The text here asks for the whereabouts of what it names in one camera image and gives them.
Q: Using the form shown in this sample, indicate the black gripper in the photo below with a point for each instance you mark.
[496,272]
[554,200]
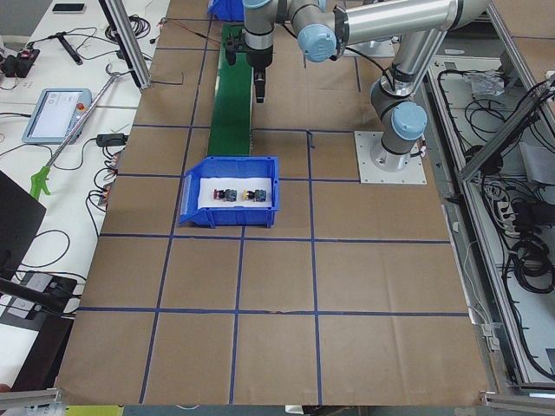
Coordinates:
[260,59]

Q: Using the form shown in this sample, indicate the yellow push button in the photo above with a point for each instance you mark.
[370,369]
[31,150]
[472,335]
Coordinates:
[258,195]

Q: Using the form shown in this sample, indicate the red push button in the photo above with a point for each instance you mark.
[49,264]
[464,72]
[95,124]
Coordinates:
[225,195]

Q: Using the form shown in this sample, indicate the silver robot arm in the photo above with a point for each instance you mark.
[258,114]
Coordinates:
[322,35]

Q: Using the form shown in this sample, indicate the blue bin with buttons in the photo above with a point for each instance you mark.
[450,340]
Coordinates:
[229,167]

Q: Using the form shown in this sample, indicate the green conveyor belt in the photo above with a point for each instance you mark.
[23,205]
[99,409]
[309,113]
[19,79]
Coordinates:
[231,115]

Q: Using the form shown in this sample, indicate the blue empty bin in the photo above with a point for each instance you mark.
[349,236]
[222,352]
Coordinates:
[226,10]

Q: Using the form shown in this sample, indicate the white foam pad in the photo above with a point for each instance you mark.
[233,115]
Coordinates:
[208,185]

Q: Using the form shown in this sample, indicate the black power adapter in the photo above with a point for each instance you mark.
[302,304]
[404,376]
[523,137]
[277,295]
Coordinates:
[111,139]

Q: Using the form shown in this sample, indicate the teach pendant tablet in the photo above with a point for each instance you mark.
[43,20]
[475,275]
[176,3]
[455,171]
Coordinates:
[55,114]

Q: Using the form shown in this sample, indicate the black smartphone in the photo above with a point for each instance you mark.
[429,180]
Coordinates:
[68,8]

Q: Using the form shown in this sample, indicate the aluminium frame post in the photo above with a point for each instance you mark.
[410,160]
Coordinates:
[118,21]

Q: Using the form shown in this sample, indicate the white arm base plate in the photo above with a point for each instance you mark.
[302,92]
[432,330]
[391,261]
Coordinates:
[377,166]

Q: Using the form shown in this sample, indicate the green handled reacher grabber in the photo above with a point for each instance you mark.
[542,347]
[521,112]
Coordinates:
[39,179]

